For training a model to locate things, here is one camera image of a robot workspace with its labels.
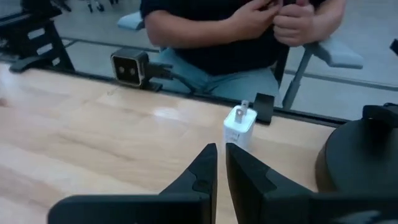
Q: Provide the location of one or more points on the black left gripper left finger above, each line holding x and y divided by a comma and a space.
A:
186, 202

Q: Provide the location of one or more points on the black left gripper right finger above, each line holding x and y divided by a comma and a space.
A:
264, 199

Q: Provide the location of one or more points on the white charger plug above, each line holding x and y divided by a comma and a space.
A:
239, 130

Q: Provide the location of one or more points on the person's right forearm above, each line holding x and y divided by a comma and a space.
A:
186, 31

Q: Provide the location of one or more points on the person's left forearm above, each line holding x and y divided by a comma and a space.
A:
331, 18

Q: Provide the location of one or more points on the small black clamp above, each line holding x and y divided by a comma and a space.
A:
264, 107

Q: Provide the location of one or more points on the seated person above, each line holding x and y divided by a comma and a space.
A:
233, 53

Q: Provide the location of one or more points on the person's left hand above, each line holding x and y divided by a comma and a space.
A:
295, 26

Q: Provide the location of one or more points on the person's hand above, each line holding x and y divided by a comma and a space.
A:
255, 17
295, 26

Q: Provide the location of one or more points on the person's right hand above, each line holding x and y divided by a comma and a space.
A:
255, 17

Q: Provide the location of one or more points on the black table-level camera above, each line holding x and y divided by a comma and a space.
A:
129, 68

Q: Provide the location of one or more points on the black slotted frame bracket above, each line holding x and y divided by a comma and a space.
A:
18, 40

